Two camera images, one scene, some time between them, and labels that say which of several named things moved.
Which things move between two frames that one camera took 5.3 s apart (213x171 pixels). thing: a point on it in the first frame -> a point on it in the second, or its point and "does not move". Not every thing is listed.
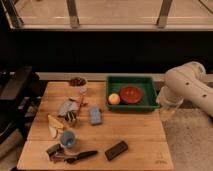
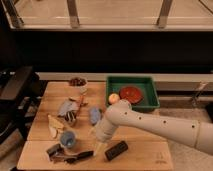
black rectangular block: [116, 151] does not move
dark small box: [54, 150] does not move
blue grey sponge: [95, 115] does not move
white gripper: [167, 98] -> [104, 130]
